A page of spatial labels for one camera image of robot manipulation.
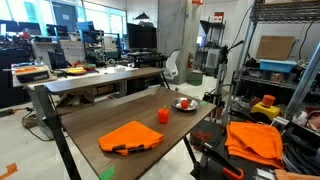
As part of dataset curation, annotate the small orange round object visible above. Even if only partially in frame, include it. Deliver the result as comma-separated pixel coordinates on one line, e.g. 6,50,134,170
181,100,189,109

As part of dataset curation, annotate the silver metal pan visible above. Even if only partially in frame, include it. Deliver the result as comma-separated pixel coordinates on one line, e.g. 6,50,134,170
172,97,199,111

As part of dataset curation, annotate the white office chair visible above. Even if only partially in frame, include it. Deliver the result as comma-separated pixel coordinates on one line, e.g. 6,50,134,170
164,49,180,80

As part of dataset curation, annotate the orange toy bell pepper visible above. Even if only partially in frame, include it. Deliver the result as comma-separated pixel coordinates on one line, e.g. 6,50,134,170
158,105,169,124

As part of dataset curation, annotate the green bucket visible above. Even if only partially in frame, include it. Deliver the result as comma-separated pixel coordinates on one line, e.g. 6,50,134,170
187,72,203,86

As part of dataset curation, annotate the red fire extinguisher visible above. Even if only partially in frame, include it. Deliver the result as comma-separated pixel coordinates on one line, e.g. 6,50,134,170
187,52,194,69

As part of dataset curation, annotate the folded orange cloth on table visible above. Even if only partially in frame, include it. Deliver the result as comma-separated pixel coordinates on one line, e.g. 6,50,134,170
98,121,164,156

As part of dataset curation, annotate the black monitor screen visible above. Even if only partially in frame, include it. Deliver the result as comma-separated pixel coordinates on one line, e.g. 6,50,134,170
127,23,157,48

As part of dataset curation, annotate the green and red bowl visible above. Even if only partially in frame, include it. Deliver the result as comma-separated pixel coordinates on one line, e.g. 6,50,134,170
84,64,96,71

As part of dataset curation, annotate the yellow plate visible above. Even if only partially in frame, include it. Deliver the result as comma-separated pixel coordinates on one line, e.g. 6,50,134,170
67,67,86,75

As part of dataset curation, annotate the yellow base orange emergency button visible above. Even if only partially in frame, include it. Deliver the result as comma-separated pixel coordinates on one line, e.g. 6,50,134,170
250,94,280,120

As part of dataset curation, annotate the blue plastic bin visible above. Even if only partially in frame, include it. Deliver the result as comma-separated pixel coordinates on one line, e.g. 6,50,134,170
260,59,297,73

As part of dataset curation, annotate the orange cloth on cart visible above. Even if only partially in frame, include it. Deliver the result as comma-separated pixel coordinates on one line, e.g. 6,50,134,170
225,122,284,169

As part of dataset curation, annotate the cardboard sheet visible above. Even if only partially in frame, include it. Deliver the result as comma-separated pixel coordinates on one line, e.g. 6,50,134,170
256,35,295,61

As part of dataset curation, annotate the wooden back table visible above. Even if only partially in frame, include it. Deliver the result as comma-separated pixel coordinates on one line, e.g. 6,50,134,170
28,67,167,140

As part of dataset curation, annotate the black scale with orange top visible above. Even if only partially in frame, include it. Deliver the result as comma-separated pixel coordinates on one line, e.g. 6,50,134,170
13,65,49,83

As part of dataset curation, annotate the camera tripod stand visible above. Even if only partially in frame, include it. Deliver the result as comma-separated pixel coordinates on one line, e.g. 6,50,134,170
213,40,244,121

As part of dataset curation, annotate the orange handled black clamp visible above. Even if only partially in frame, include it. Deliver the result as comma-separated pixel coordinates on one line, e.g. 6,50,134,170
200,143,244,180

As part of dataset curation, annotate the metal wire shelf rack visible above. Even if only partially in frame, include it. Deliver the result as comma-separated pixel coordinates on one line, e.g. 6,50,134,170
222,0,320,126

